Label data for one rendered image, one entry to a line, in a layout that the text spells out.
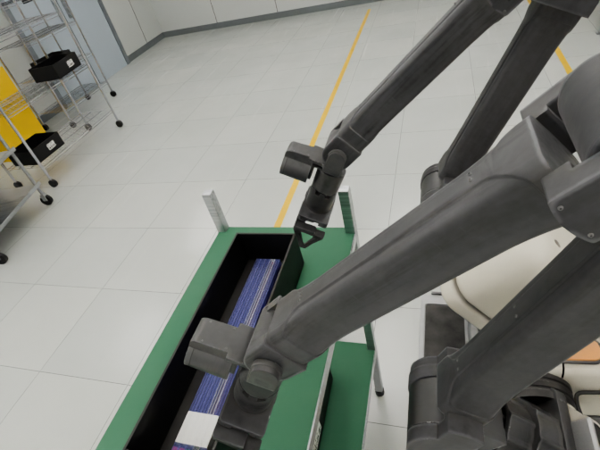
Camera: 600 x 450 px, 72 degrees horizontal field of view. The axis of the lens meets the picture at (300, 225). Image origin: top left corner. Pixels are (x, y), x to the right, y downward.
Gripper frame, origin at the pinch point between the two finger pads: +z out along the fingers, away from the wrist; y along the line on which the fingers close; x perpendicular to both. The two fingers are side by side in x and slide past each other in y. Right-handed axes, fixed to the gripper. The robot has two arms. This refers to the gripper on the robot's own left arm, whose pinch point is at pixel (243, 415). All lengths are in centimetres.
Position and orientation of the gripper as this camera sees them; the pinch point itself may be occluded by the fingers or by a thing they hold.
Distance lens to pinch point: 72.6
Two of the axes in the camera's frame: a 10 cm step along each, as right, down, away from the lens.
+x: 9.4, 3.5, 0.0
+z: -2.5, 6.7, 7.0
